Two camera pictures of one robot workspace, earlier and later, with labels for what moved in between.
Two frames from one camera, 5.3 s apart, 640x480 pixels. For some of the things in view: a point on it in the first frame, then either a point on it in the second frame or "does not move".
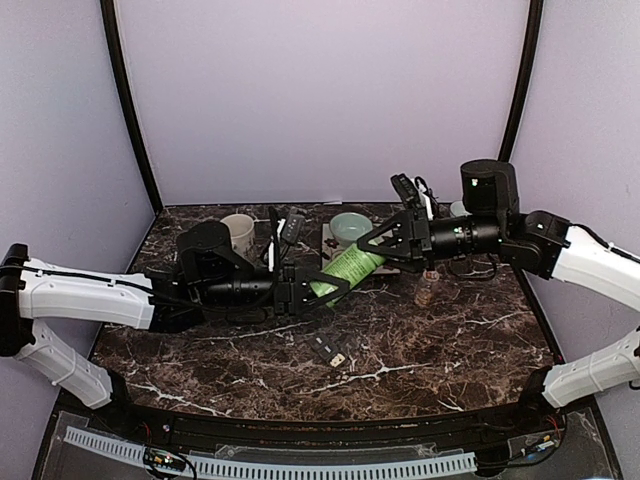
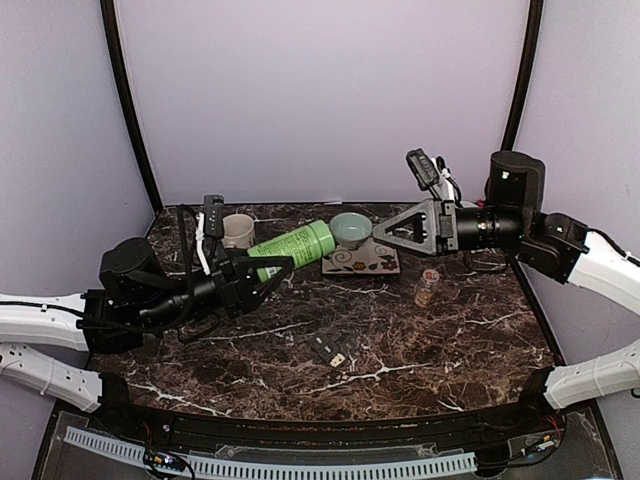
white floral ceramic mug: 242,230 does not move
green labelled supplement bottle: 353,265 -> 302,246
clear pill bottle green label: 424,292 does not move
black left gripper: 298,301 -> 242,295
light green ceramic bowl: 348,227 does not move
